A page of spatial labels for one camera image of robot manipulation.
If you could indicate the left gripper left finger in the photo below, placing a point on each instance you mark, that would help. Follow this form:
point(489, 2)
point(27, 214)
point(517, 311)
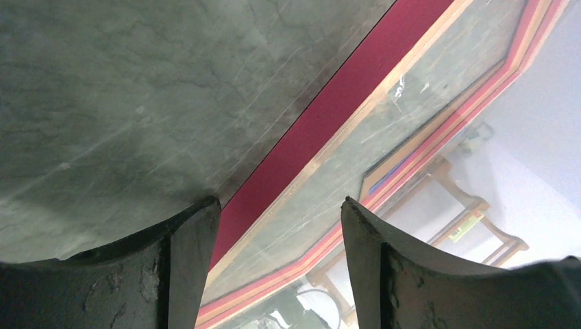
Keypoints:
point(153, 278)

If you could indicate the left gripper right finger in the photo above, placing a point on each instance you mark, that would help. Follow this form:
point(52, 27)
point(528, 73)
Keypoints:
point(399, 281)

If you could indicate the pink wooden picture frame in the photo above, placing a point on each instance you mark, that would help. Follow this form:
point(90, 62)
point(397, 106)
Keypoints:
point(373, 134)

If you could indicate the orange wooden rack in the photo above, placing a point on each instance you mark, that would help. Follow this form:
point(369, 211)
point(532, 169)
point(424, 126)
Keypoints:
point(437, 210)

